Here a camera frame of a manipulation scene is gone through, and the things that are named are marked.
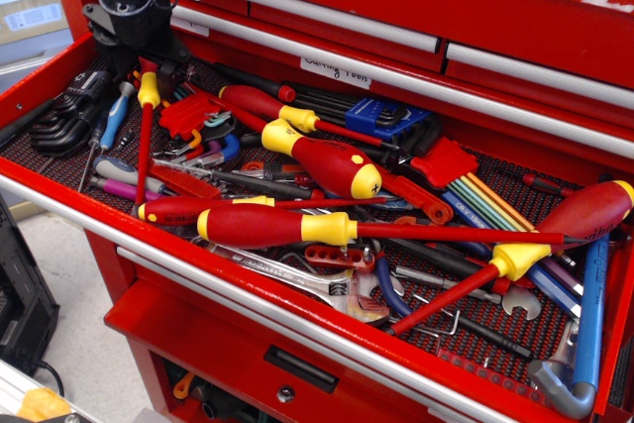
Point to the thin red screwdriver front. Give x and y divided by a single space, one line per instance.
179 210

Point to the grey blue handled screwdriver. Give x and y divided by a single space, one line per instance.
116 169

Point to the purple handled tool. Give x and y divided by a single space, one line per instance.
121 189

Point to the large blue hex key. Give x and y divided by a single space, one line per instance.
586 373

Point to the black red handled screwdriver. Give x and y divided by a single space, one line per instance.
284 93

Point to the white drawer label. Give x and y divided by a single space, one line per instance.
335 73

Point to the long red yellow screwdriver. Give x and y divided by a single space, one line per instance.
252 226

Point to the chrome adjustable wrench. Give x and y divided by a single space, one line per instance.
347 291

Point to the black hex key set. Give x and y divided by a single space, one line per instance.
76 112

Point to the open end steel spanner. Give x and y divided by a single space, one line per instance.
491 292

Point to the large grey hex key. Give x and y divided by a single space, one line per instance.
575 403

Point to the red bit holder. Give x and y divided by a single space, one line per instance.
340 258

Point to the red holder coloured hex keys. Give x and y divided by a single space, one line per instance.
189 119

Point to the small red precision screwdriver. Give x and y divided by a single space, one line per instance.
540 183

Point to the red flat tool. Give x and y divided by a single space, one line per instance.
439 212

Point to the blue holder hex key set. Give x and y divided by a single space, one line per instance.
413 130

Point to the slim red yellow screwdriver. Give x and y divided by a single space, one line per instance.
149 99

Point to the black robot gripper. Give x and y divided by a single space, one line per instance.
142 27

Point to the blue white precision screwdriver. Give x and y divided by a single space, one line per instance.
104 135

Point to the red holder rainbow hex keys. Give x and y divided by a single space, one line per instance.
450 167

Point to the open red drawer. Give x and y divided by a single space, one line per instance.
268 331

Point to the yellow sponge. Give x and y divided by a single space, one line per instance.
40 404

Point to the large stubby red screwdriver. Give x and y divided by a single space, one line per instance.
337 167

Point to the black box on floor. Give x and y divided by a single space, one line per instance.
28 310

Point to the red screwdriver right side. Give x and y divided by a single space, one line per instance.
587 214

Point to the red bit strip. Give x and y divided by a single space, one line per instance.
525 390

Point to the blue handled pliers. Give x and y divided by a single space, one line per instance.
393 300

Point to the red tool chest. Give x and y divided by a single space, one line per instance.
396 22

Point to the red screwdriver rear middle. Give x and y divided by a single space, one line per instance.
256 101

